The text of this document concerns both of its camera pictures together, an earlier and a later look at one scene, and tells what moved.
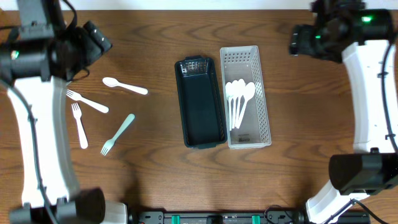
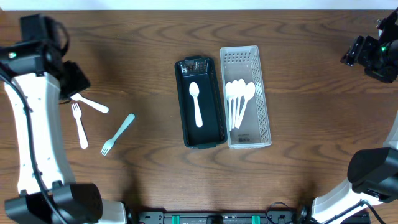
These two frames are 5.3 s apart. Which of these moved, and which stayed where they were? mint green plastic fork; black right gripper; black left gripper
Moved: black left gripper; black right gripper
Stayed: mint green plastic fork
